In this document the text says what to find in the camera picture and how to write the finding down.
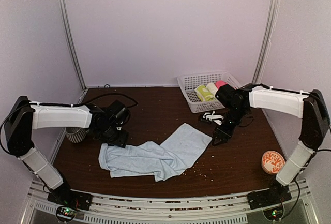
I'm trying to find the striped ceramic mug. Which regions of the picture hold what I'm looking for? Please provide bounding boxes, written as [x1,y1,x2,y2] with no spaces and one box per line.
[65,127,87,144]

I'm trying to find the red patterned bowl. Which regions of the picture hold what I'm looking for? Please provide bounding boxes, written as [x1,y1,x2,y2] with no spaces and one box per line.
[261,151,285,175]

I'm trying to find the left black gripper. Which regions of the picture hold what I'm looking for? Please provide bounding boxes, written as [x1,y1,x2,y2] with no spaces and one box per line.
[97,123,129,148]

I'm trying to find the green patterned towel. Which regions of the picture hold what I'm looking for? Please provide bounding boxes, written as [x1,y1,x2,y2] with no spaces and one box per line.
[194,85,215,102]

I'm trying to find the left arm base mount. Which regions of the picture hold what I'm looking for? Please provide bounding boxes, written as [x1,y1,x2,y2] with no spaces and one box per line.
[47,183,93,211]

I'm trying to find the left aluminium frame post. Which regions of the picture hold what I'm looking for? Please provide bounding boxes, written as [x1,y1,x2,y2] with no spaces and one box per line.
[58,0,87,91]

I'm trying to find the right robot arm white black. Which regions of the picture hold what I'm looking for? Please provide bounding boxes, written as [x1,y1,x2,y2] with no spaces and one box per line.
[212,84,330,204]

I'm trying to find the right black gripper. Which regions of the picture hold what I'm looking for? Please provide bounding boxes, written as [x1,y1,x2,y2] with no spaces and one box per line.
[212,106,249,146]

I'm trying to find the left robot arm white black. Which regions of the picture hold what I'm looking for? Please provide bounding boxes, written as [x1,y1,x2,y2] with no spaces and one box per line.
[1,96,131,205]

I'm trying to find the rolled pink towel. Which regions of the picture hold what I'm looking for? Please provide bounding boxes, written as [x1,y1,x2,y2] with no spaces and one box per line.
[215,81,227,89]

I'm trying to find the light blue towel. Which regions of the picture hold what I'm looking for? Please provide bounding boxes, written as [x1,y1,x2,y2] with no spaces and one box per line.
[98,123,212,182]

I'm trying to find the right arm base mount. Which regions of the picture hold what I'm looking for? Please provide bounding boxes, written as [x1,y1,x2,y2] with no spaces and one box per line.
[247,181,292,210]

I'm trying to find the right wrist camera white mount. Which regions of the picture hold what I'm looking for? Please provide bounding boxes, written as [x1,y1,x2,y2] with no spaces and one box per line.
[198,111,224,126]

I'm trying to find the white plastic basket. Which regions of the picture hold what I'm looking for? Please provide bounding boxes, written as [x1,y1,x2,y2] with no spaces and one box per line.
[177,71,242,113]

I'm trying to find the rolled white towel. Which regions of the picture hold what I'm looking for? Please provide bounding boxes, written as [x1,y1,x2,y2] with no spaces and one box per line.
[206,83,218,96]

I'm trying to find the aluminium frame post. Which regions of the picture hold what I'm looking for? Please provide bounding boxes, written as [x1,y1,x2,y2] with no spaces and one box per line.
[250,0,282,87]
[58,0,87,91]

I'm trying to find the right aluminium frame post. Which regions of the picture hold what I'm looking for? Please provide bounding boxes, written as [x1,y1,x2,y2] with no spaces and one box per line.
[250,0,282,87]

